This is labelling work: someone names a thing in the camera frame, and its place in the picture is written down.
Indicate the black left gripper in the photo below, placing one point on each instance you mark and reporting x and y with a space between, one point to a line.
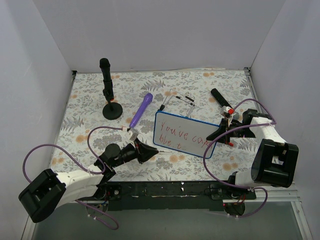
139 151

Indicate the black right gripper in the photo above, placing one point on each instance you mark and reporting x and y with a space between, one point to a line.
226 132

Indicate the red white marker pen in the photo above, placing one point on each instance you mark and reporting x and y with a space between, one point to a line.
164 151

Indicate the blue framed whiteboard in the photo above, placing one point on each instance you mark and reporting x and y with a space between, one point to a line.
182 134

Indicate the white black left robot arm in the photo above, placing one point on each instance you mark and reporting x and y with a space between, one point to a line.
50 190

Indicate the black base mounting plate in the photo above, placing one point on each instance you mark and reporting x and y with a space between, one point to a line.
167 195

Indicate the black round microphone stand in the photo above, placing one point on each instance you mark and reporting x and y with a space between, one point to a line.
112 110

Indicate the black microphone on stand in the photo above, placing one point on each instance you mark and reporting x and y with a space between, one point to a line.
108 92

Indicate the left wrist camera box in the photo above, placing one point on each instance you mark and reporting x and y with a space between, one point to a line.
131 134

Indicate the black wire whiteboard stand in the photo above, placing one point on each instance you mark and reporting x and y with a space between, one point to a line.
174 100

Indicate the aluminium front rail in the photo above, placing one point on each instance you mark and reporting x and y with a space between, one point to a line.
275 194

